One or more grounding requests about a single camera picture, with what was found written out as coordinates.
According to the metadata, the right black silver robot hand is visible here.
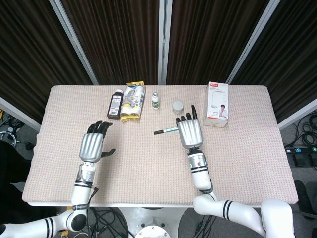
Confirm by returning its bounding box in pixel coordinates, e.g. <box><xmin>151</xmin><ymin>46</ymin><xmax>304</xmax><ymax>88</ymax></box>
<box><xmin>175</xmin><ymin>105</ymin><xmax>205</xmax><ymax>150</ymax></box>

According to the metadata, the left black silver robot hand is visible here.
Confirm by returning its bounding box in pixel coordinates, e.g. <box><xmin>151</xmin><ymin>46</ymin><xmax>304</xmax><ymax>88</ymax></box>
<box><xmin>79</xmin><ymin>120</ymin><xmax>117</xmax><ymax>164</ymax></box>

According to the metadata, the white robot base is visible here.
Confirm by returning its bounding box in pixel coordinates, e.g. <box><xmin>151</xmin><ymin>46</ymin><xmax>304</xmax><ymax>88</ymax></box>
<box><xmin>118</xmin><ymin>206</ymin><xmax>187</xmax><ymax>238</ymax></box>

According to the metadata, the small grey round jar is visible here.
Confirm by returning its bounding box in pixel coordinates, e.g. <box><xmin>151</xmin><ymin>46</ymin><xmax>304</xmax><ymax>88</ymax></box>
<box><xmin>172</xmin><ymin>100</ymin><xmax>185</xmax><ymax>115</ymax></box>

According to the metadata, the white desk lamp box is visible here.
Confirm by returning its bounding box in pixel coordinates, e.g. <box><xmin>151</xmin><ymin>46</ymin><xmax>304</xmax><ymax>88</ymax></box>
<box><xmin>203</xmin><ymin>81</ymin><xmax>230</xmax><ymax>128</ymax></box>

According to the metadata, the brown medicine bottle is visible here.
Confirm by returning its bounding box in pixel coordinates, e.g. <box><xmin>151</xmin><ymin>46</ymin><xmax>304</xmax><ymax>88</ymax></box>
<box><xmin>106</xmin><ymin>89</ymin><xmax>125</xmax><ymax>120</ymax></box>

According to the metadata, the white green drink bottle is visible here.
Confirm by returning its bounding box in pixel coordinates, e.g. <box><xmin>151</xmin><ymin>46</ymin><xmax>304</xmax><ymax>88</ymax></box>
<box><xmin>151</xmin><ymin>91</ymin><xmax>161</xmax><ymax>111</ymax></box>

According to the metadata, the pink woven tablecloth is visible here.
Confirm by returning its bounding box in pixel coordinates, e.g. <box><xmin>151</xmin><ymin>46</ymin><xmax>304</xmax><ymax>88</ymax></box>
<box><xmin>21</xmin><ymin>84</ymin><xmax>299</xmax><ymax>206</ymax></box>

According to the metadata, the yellow white snack bag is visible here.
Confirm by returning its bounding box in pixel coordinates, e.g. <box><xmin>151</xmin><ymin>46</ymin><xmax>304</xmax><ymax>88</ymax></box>
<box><xmin>120</xmin><ymin>81</ymin><xmax>146</xmax><ymax>123</ymax></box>

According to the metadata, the black power strip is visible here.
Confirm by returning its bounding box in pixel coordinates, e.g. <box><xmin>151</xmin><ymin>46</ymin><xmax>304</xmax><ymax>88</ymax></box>
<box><xmin>284</xmin><ymin>146</ymin><xmax>317</xmax><ymax>155</ymax></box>

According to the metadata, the aluminium partition post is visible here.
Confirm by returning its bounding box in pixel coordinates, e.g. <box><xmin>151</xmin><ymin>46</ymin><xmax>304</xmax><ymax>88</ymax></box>
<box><xmin>226</xmin><ymin>0</ymin><xmax>282</xmax><ymax>85</ymax></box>
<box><xmin>277</xmin><ymin>98</ymin><xmax>317</xmax><ymax>131</ymax></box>
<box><xmin>158</xmin><ymin>0</ymin><xmax>173</xmax><ymax>85</ymax></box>
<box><xmin>49</xmin><ymin>0</ymin><xmax>100</xmax><ymax>85</ymax></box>
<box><xmin>0</xmin><ymin>96</ymin><xmax>42</xmax><ymax>132</ymax></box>

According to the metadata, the black floor cable bundle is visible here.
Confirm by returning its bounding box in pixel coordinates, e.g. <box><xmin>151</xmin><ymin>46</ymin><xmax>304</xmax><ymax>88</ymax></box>
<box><xmin>85</xmin><ymin>207</ymin><xmax>132</xmax><ymax>238</ymax></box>
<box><xmin>0</xmin><ymin>108</ymin><xmax>27</xmax><ymax>149</ymax></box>
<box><xmin>283</xmin><ymin>115</ymin><xmax>317</xmax><ymax>149</ymax></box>

